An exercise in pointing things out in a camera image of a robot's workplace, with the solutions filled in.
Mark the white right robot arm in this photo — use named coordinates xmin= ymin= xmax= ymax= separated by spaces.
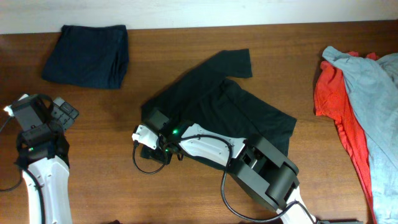
xmin=132 ymin=110 xmax=317 ymax=223

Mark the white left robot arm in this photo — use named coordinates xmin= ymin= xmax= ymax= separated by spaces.
xmin=5 ymin=94 xmax=79 ymax=224

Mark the light blue grey t-shirt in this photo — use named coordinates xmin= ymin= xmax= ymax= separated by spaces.
xmin=322 ymin=46 xmax=397 ymax=223

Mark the red t-shirt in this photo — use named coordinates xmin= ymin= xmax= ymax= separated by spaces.
xmin=313 ymin=60 xmax=377 ymax=223

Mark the dark green t-shirt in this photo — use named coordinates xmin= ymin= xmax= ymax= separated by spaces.
xmin=141 ymin=49 xmax=297 ymax=155

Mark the folded navy blue garment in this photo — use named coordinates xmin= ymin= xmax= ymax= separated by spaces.
xmin=42 ymin=25 xmax=129 ymax=90

